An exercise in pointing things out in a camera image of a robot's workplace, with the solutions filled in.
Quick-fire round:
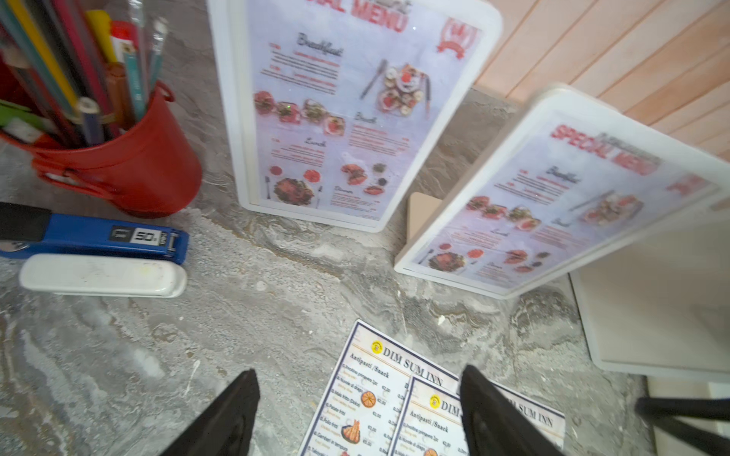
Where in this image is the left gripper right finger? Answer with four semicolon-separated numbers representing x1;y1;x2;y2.
459;365;563;456

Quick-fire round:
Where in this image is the blue white stapler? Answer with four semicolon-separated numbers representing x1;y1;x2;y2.
1;203;189;298

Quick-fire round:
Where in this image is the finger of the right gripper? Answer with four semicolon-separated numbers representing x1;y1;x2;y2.
634;395;730;456

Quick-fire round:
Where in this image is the pink new menu sheet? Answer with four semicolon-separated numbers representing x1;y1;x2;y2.
402;121;716;295
247;1;484;220

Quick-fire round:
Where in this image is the red pencil cup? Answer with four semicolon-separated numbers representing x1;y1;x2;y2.
1;1;203;219

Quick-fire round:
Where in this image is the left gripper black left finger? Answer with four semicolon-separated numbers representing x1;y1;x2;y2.
162;370;260;456

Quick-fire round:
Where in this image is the old dim sum menu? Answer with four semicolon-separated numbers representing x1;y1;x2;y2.
298;320;458;455
388;377;565;455

